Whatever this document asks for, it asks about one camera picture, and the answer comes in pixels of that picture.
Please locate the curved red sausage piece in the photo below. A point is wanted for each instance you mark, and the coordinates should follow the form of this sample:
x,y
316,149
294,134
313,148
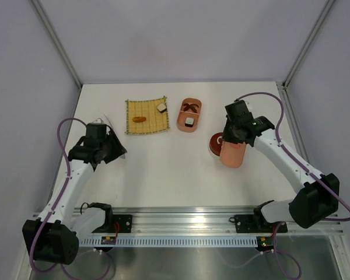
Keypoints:
x,y
189,106

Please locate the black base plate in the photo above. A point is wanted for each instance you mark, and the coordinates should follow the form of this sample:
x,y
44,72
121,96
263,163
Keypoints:
x,y
121,223
249,223

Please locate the white brown sushi cube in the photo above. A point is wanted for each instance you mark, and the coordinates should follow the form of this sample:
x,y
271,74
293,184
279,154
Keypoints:
x,y
161,108

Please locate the red round bowl lid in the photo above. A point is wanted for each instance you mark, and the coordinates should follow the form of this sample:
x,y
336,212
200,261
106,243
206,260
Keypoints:
x,y
215,143

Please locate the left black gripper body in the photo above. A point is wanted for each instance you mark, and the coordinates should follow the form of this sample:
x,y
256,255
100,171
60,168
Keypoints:
x,y
104,145

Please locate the orange carrot piece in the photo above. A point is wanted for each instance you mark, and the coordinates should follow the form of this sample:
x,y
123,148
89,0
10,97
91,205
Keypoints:
x,y
139,119

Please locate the white black sushi cube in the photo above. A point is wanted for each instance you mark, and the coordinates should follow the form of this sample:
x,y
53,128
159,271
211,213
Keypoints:
x,y
189,122

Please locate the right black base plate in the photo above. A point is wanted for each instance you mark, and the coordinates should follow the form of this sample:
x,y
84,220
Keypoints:
x,y
249,223

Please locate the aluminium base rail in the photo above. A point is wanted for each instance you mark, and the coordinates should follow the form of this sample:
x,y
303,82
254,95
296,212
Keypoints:
x,y
157,221

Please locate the pink lunch box lid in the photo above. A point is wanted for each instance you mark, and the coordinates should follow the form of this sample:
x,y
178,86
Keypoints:
x,y
232,155

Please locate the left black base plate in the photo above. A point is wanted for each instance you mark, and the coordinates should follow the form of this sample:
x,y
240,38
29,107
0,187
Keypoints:
x,y
121,223

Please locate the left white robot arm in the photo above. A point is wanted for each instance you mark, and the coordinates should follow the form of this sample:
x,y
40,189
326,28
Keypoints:
x,y
54,236

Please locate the dark red sausage piece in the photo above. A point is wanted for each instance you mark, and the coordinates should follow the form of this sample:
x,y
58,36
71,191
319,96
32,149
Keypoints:
x,y
194,108

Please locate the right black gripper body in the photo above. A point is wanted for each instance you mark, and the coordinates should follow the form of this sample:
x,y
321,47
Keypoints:
x,y
230,133

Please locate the white slotted cable duct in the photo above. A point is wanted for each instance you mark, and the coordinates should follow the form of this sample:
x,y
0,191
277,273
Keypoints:
x,y
167,241

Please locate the yellow bamboo mat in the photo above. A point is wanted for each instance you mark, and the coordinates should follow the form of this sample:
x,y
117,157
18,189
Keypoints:
x,y
155,122

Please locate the round metal bowl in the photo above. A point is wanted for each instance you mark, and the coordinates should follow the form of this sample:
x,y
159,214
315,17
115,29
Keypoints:
x,y
213,155

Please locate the left aluminium frame post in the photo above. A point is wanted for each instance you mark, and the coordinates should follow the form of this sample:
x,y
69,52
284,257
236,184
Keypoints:
x,y
55,40

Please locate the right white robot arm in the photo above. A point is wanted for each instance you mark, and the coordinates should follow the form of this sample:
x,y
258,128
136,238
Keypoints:
x,y
316,193

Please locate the pink oval lunch box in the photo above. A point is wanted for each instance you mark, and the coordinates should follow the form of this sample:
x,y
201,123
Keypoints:
x,y
190,107

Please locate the right aluminium frame post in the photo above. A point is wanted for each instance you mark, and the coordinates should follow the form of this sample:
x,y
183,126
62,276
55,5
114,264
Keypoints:
x,y
309,41

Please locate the aluminium frame post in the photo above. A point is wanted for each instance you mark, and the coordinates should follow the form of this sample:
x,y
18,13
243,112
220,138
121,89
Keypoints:
x,y
309,41
55,40

